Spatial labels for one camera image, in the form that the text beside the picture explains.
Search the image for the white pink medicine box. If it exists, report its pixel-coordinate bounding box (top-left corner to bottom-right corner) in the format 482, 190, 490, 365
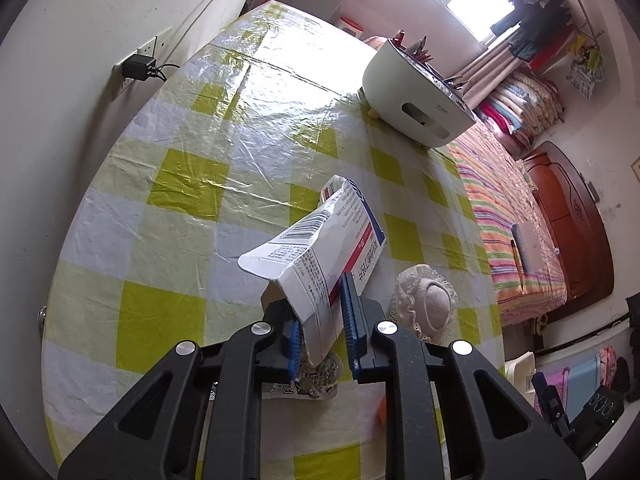
237, 175, 388, 366

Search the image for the white lace padded cup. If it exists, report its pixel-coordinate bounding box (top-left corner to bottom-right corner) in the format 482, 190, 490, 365
389, 263, 460, 343

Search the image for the striped bed sheet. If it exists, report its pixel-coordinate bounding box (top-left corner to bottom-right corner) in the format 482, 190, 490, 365
362, 35, 568, 328

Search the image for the floral hanging bag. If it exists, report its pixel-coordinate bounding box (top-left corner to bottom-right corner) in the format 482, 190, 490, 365
566, 45, 606, 100

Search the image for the grey notebook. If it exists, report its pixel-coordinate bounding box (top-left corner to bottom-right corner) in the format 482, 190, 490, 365
511, 220, 545, 276

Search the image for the white desktop bin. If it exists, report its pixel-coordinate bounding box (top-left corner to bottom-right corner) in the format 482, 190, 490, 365
361, 40, 478, 149

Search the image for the red white plastic stool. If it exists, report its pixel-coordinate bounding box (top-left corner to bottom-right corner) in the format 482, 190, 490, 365
337, 16, 365, 38

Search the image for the light blue storage box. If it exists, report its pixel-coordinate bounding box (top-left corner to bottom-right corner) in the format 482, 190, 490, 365
537, 352, 601, 406

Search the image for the orange pen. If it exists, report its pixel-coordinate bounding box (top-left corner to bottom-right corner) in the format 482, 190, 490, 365
510, 239, 526, 291

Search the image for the row of hanging clothes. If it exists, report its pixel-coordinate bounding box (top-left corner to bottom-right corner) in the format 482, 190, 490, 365
465, 0, 576, 61

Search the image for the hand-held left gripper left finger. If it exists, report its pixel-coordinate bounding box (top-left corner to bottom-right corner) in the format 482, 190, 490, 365
57, 297, 306, 480

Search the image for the pink curtain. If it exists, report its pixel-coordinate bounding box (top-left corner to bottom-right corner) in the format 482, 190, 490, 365
452, 35, 526, 106

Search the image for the black power adapter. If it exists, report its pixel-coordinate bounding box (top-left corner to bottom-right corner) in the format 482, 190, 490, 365
124, 56, 157, 81

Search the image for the wooden headboard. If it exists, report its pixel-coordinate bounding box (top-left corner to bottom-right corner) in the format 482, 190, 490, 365
522, 141, 615, 316

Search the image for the silver pill blister pack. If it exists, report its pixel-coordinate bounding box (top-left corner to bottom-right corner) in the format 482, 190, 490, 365
262, 350, 346, 401

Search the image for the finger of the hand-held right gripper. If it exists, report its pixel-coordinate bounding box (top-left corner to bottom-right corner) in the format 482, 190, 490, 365
532, 371, 573, 438

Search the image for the white plastic chair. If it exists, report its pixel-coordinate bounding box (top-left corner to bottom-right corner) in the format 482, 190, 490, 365
504, 350, 538, 396

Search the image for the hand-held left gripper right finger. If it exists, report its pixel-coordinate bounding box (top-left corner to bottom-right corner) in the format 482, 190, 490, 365
339, 271, 587, 480

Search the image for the white wall socket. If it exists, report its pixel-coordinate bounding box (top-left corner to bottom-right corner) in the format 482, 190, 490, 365
112, 27, 173, 98

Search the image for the stack of folded blankets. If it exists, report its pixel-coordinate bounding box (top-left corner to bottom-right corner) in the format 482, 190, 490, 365
475, 67, 566, 153

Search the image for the pink patterned bag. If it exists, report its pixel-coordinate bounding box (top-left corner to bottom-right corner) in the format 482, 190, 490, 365
597, 345, 619, 386

